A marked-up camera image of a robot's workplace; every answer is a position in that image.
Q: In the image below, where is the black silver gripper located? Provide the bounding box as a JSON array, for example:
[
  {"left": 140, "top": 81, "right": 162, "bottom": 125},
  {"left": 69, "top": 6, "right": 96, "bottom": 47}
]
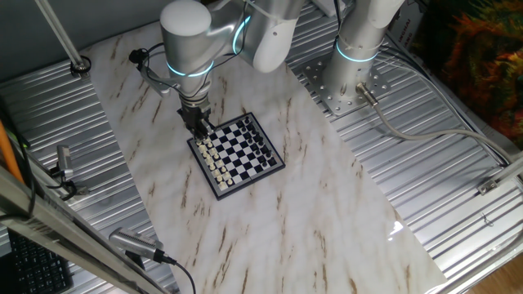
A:
[{"left": 177, "top": 100, "right": 217, "bottom": 142}]

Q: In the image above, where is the black white folding chessboard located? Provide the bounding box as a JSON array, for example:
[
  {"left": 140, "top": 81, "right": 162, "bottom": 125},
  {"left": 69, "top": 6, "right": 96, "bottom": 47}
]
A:
[{"left": 186, "top": 112, "right": 287, "bottom": 201}]

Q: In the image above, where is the marble pattern table sheet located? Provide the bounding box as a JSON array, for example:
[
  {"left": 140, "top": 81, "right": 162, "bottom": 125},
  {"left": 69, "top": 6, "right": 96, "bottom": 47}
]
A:
[{"left": 83, "top": 18, "right": 449, "bottom": 294}]

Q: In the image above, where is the white power strip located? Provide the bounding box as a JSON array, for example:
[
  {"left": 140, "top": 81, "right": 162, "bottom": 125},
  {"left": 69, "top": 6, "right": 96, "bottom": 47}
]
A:
[{"left": 311, "top": 0, "right": 341, "bottom": 18}]

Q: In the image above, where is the orange pole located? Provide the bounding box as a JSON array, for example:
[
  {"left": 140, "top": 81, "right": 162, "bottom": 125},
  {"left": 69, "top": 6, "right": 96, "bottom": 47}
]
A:
[{"left": 0, "top": 120, "right": 25, "bottom": 185}]

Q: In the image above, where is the black computer keyboard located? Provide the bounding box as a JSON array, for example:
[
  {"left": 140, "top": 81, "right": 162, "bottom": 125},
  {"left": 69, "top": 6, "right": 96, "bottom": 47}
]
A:
[{"left": 7, "top": 230, "right": 75, "bottom": 294}]

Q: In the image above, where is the white printed cardboard box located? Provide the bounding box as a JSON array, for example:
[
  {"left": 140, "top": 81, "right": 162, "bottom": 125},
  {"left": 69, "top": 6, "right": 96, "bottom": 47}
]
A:
[{"left": 386, "top": 3, "right": 428, "bottom": 66}]

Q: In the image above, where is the colourful patterned cloth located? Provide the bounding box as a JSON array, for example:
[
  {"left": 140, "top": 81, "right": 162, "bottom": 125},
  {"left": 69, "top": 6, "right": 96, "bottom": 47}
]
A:
[{"left": 410, "top": 0, "right": 523, "bottom": 150}]

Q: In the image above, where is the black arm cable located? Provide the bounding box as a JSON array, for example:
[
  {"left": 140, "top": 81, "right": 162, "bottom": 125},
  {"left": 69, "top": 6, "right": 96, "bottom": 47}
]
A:
[{"left": 134, "top": 0, "right": 251, "bottom": 97}]

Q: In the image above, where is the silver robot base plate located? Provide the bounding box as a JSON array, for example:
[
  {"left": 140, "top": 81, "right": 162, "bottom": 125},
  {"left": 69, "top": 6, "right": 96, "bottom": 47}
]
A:
[{"left": 301, "top": 51, "right": 392, "bottom": 118}]

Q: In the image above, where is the silver ribbed camera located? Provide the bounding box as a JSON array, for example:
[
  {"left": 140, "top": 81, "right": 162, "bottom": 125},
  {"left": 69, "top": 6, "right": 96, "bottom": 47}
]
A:
[{"left": 108, "top": 227, "right": 177, "bottom": 267}]

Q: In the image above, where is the silver camera with clamp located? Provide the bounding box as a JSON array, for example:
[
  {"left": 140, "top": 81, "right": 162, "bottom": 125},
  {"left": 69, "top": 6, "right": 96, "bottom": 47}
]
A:
[{"left": 48, "top": 144, "right": 90, "bottom": 201}]

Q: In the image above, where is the black camera cable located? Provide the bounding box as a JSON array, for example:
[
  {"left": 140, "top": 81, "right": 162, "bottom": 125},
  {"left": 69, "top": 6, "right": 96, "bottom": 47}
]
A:
[{"left": 163, "top": 255, "right": 198, "bottom": 294}]

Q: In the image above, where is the thick grey connector cable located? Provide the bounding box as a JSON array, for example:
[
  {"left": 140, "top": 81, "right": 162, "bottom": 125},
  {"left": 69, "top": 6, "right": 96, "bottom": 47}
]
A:
[{"left": 354, "top": 80, "right": 518, "bottom": 164}]

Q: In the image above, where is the black base cable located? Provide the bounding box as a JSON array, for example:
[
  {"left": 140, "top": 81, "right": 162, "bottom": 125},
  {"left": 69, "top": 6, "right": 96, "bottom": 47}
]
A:
[{"left": 334, "top": 0, "right": 344, "bottom": 50}]

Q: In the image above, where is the silver metal camera pole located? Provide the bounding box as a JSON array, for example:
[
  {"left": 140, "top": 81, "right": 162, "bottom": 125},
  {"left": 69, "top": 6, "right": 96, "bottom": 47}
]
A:
[{"left": 34, "top": 0, "right": 92, "bottom": 79}]

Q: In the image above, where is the aluminium frame beam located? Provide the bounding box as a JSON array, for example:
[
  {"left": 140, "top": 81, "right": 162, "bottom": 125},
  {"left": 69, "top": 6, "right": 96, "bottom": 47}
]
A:
[{"left": 0, "top": 165, "right": 171, "bottom": 294}]

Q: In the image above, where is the thin grey cable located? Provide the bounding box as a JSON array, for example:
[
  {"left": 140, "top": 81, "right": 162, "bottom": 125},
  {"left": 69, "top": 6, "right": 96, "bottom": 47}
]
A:
[{"left": 378, "top": 40, "right": 514, "bottom": 164}]

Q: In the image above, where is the aluminium post with bracket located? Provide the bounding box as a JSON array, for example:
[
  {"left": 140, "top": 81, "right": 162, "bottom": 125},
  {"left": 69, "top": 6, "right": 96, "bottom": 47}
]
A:
[{"left": 476, "top": 153, "right": 523, "bottom": 196}]

